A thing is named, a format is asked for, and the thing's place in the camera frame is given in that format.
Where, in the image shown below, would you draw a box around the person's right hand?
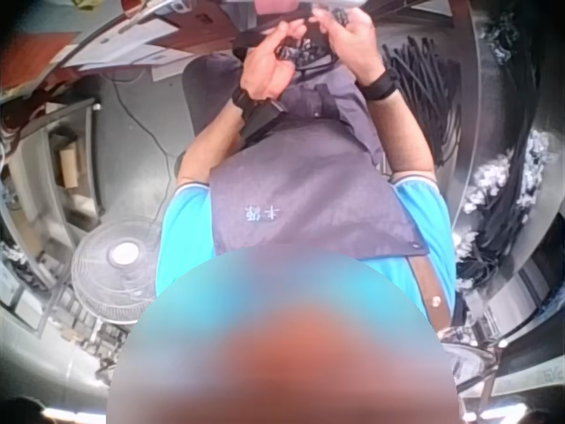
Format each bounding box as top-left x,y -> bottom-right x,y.
307,5 -> 388,86

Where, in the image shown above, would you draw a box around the person's left hand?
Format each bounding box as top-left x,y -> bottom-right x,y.
240,19 -> 309,100

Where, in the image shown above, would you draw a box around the black cable bundle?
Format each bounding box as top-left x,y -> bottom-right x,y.
273,11 -> 350,74

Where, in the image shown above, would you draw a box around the black wrist band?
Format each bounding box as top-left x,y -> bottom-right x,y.
230,85 -> 258,111
355,65 -> 402,102

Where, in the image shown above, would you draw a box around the person's legs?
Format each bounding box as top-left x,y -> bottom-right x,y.
182,56 -> 248,139

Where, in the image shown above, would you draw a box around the white paper sheets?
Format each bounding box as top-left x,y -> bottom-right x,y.
61,19 -> 195,83

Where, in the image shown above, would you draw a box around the grey metal shelf rack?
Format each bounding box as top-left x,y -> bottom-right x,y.
0,99 -> 107,306

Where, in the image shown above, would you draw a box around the white floor fan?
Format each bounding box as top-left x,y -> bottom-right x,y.
70,216 -> 165,326

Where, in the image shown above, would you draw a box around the metal stool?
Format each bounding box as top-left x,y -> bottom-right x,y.
441,335 -> 509,401

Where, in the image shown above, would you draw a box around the pile of black cables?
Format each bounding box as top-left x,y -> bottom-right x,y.
380,34 -> 464,167

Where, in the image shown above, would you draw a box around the thin grey floor cable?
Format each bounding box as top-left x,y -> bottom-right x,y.
99,72 -> 177,178

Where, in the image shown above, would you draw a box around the black cables with white connectors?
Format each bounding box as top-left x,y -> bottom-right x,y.
454,130 -> 553,292

